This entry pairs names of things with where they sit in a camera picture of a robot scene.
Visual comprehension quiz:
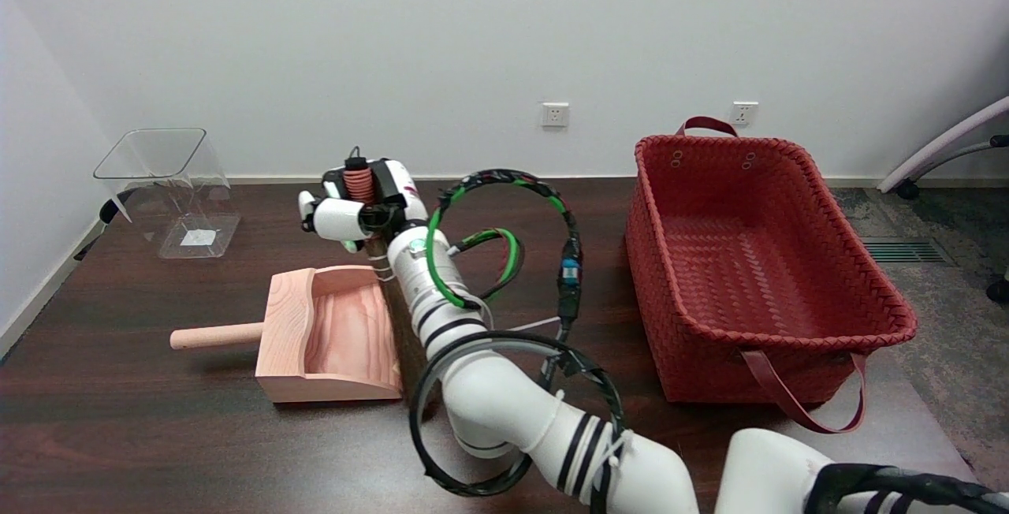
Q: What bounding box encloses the floor vent grille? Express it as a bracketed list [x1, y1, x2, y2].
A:
[859, 237, 951, 265]

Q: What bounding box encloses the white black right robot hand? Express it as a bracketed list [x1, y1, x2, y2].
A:
[298, 158, 430, 255]

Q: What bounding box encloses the brown hand broom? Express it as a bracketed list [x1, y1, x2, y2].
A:
[343, 146, 430, 420]

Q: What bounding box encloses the black cable ring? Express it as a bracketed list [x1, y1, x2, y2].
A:
[408, 330, 628, 497]

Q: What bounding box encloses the black wrapped cable blue plug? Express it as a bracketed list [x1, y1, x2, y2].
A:
[426, 169, 586, 389]

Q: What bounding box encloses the black taped cable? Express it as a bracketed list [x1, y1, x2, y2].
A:
[802, 463, 1009, 514]

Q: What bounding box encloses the green cable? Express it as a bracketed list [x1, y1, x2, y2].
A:
[426, 183, 526, 310]

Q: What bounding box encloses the red woven basket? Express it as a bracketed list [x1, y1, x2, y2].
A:
[625, 116, 919, 434]

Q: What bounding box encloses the grey office chair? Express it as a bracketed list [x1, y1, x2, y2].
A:
[877, 96, 1009, 304]

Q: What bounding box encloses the wooden dustpan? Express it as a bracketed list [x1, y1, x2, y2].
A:
[169, 265, 404, 404]

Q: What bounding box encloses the clear plastic container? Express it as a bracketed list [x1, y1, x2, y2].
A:
[93, 128, 243, 260]

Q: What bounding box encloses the white cable tie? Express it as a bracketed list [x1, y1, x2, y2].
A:
[503, 315, 563, 334]

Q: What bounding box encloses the black bracket beside table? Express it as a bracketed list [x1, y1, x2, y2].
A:
[73, 195, 135, 263]

